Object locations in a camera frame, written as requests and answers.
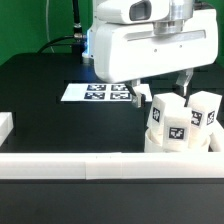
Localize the white round stool seat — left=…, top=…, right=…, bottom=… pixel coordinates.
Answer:
left=144, top=129, right=210, bottom=153

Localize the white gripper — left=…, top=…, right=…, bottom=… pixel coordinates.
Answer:
left=94, top=9, right=218, bottom=108

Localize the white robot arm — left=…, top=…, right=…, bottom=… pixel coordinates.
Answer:
left=83, top=0, right=218, bottom=107

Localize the thin white cable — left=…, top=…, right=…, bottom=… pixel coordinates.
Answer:
left=45, top=0, right=55, bottom=54

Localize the white sheet with tags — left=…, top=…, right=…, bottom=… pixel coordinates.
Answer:
left=60, top=82, right=154, bottom=103

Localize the white front fence bar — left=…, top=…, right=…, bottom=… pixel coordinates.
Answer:
left=0, top=152, right=224, bottom=180

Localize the white left fence bar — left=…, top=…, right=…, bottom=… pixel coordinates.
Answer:
left=0, top=112, right=14, bottom=146

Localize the black cable with connector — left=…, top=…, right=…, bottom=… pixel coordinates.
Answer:
left=37, top=0, right=88, bottom=54

